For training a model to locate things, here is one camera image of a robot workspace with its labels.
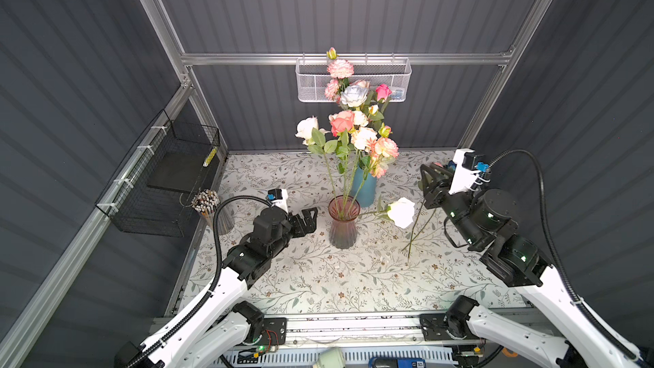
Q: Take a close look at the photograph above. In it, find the pink ribbed glass vase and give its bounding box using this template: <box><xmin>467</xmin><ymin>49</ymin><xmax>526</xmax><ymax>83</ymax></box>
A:
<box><xmin>328</xmin><ymin>195</ymin><xmax>361</xmax><ymax>250</ymax></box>

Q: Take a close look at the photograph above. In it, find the white rose stem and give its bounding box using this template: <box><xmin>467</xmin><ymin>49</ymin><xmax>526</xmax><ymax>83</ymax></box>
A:
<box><xmin>359</xmin><ymin>198</ymin><xmax>416</xmax><ymax>229</ymax></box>
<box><xmin>296</xmin><ymin>116</ymin><xmax>338</xmax><ymax>199</ymax></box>

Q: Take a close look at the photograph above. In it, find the peach pink peony stem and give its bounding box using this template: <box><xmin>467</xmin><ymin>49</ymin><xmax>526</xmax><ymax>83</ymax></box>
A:
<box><xmin>352</xmin><ymin>131</ymin><xmax>400</xmax><ymax>180</ymax></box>

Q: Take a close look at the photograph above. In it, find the teal ceramic vase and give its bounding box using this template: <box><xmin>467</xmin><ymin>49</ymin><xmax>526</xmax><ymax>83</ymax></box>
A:
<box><xmin>350</xmin><ymin>168</ymin><xmax>377</xmax><ymax>208</ymax></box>

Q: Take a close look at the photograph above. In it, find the white peony spray stem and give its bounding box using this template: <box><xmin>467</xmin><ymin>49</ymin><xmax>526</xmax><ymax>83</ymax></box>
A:
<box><xmin>332</xmin><ymin>106</ymin><xmax>399</xmax><ymax>208</ymax></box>

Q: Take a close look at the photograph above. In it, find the hot pink rose stem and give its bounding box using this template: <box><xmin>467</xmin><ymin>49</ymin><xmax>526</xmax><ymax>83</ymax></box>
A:
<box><xmin>369</xmin><ymin>85</ymin><xmax>392</xmax><ymax>115</ymax></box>

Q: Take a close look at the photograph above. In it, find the white blue flower stem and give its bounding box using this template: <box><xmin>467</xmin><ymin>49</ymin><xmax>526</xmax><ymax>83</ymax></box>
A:
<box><xmin>338</xmin><ymin>85</ymin><xmax>372</xmax><ymax>110</ymax></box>

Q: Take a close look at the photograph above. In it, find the cream peach rose stem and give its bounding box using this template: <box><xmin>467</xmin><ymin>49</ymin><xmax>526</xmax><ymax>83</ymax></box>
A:
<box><xmin>353</xmin><ymin>80</ymin><xmax>371</xmax><ymax>89</ymax></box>

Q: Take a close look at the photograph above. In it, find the pink peony spray stem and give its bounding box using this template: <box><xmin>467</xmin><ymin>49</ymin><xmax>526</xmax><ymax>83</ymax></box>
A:
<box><xmin>325</xmin><ymin>47</ymin><xmax>355</xmax><ymax>108</ymax></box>

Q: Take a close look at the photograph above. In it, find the large salmon pink rose stem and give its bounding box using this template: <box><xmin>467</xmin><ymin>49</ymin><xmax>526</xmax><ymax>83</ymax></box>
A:
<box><xmin>324</xmin><ymin>110</ymin><xmax>356</xmax><ymax>215</ymax></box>

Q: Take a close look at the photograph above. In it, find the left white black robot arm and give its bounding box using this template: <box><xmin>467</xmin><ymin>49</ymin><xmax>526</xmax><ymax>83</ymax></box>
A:
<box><xmin>113</xmin><ymin>204</ymin><xmax>318</xmax><ymax>367</ymax></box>

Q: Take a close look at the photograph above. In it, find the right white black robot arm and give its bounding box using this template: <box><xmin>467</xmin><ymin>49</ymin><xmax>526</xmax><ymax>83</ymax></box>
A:
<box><xmin>420</xmin><ymin>164</ymin><xmax>653</xmax><ymax>367</ymax></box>

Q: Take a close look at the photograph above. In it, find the glass cup of pencils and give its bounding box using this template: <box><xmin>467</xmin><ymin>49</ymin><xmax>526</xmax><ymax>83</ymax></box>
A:
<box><xmin>192</xmin><ymin>189</ymin><xmax>235</xmax><ymax>236</ymax></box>

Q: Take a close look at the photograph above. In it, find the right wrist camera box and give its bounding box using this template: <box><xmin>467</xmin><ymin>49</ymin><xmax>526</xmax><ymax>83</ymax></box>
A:
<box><xmin>449</xmin><ymin>148</ymin><xmax>490</xmax><ymax>195</ymax></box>

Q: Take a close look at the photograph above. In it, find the left black corrugated cable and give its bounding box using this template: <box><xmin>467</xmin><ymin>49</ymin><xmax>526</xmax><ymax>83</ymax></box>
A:
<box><xmin>122</xmin><ymin>194</ymin><xmax>274</xmax><ymax>368</ymax></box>

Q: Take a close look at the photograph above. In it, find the black corrugated cable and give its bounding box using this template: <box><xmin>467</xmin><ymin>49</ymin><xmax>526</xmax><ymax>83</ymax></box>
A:
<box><xmin>122</xmin><ymin>194</ymin><xmax>274</xmax><ymax>368</ymax></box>
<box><xmin>482</xmin><ymin>149</ymin><xmax>650</xmax><ymax>368</ymax></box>

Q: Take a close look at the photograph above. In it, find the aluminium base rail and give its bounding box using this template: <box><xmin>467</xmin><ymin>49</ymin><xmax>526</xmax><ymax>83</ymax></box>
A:
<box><xmin>147</xmin><ymin>312</ymin><xmax>563</xmax><ymax>354</ymax></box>

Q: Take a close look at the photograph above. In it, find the black wire wall basket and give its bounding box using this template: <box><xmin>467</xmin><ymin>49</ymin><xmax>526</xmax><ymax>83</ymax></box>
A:
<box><xmin>95</xmin><ymin>112</ymin><xmax>221</xmax><ymax>238</ymax></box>

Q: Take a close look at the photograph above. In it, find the right black corrugated cable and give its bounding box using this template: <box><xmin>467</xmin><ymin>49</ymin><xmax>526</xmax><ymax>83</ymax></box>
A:
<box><xmin>482</xmin><ymin>149</ymin><xmax>650</xmax><ymax>368</ymax></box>

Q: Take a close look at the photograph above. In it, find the white wire mesh basket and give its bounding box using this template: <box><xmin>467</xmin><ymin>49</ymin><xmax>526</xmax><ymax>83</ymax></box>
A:
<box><xmin>295</xmin><ymin>57</ymin><xmax>412</xmax><ymax>103</ymax></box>

